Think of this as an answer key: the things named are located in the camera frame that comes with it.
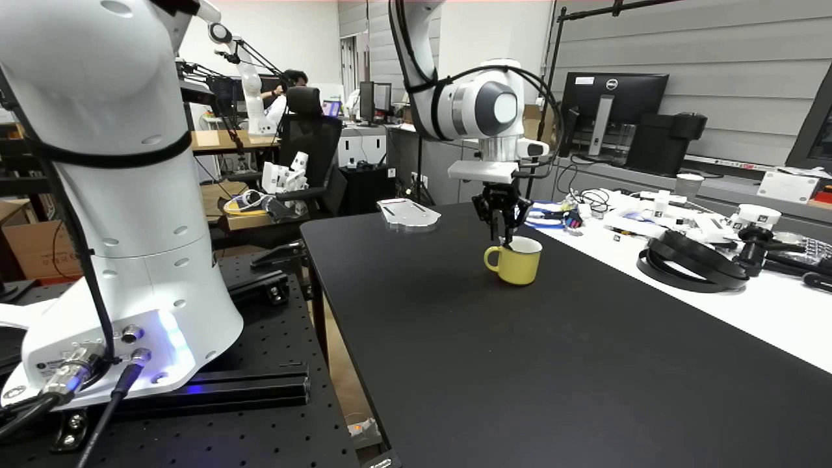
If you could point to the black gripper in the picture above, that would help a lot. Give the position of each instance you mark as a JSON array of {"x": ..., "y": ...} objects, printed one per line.
[{"x": 499, "y": 199}]

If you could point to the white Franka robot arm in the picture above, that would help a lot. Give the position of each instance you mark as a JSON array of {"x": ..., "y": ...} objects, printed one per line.
[{"x": 113, "y": 172}]

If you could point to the yellow mug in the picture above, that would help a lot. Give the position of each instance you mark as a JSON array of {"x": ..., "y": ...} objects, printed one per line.
[{"x": 517, "y": 264}]

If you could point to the black computer monitor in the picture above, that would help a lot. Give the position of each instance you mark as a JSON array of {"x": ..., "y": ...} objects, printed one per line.
[{"x": 631, "y": 104}]

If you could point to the black box beside monitor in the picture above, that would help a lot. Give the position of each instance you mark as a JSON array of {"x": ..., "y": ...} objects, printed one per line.
[{"x": 663, "y": 145}]

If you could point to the black office chair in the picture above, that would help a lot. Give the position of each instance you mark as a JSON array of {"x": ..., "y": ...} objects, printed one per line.
[{"x": 313, "y": 138}]

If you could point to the white plastic bag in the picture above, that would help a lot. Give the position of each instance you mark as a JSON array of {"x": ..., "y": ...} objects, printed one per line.
[{"x": 284, "y": 174}]

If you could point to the black perforated breadboard base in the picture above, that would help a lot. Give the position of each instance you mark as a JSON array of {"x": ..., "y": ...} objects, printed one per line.
[{"x": 217, "y": 432}]

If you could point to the brown cardboard box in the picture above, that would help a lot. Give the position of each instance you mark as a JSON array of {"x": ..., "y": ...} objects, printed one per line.
[{"x": 33, "y": 247}]

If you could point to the black metal frame pole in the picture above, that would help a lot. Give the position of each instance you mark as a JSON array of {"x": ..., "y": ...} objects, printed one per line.
[{"x": 553, "y": 69}]

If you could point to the black table clamp bracket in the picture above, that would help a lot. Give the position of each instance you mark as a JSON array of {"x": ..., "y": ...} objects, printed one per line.
[{"x": 264, "y": 288}]

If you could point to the black aluminium rail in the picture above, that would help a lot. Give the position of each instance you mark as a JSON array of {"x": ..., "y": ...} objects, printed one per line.
[{"x": 249, "y": 389}]

